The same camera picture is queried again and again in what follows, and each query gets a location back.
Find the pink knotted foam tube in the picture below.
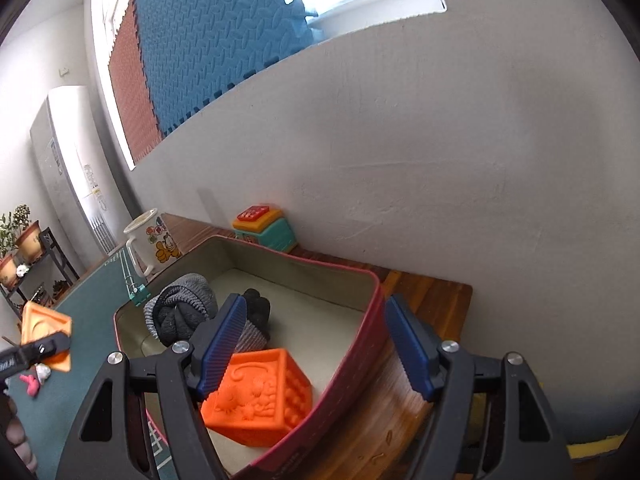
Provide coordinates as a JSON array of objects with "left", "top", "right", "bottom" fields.
[{"left": 18, "top": 374, "right": 40, "bottom": 398}]

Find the white sock ball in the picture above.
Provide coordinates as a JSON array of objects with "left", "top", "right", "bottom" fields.
[{"left": 35, "top": 363, "right": 52, "bottom": 385}]

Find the small orange embossed cube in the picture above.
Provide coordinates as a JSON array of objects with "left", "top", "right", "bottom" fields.
[{"left": 21, "top": 301, "right": 73, "bottom": 373}]

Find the large orange embossed cube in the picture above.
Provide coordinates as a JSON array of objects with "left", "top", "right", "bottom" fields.
[{"left": 201, "top": 348, "right": 312, "bottom": 448}]

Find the grey and black glove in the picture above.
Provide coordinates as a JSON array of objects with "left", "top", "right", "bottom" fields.
[{"left": 234, "top": 288, "right": 271, "bottom": 353}]

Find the person's left hand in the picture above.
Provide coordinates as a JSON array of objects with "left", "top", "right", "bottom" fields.
[{"left": 4, "top": 396, "right": 38, "bottom": 474}]

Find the green table mat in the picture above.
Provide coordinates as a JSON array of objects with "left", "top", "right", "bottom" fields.
[{"left": 9, "top": 249, "right": 142, "bottom": 479}]

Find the brown decorated lower pot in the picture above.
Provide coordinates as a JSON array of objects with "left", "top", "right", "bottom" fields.
[{"left": 30, "top": 284, "right": 54, "bottom": 308}]

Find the small lower potted plant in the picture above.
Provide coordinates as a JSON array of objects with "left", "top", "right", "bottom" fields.
[{"left": 52, "top": 281, "right": 70, "bottom": 301}]

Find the white ornament on shelf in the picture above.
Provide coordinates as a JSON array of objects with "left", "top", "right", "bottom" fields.
[{"left": 15, "top": 263, "right": 29, "bottom": 278}]

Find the left potted plant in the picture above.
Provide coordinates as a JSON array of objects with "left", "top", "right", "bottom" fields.
[{"left": 0, "top": 212, "right": 17, "bottom": 289}]

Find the black metal plant shelf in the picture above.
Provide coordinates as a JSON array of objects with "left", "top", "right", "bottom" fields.
[{"left": 1, "top": 228, "right": 80, "bottom": 320}]

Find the right potted plant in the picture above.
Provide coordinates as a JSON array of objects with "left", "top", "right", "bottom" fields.
[{"left": 13, "top": 204, "right": 43, "bottom": 264}]

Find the white cartoon mug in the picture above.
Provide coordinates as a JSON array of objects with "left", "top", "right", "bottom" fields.
[{"left": 124, "top": 208, "right": 182, "bottom": 278}]

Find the white standing air conditioner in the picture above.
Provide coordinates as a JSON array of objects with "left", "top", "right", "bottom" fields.
[{"left": 29, "top": 86, "right": 131, "bottom": 268}]

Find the red storage box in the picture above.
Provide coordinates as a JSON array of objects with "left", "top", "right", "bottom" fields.
[{"left": 112, "top": 234, "right": 392, "bottom": 480}]

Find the colourful toy block stack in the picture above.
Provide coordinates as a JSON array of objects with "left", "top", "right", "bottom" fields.
[{"left": 232, "top": 204, "right": 297, "bottom": 252}]

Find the red foam wall mat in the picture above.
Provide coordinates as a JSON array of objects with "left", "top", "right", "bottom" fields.
[{"left": 108, "top": 0, "right": 163, "bottom": 165}]

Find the blue foam wall mat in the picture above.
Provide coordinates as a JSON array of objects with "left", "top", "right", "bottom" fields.
[{"left": 134, "top": 0, "right": 314, "bottom": 136}]

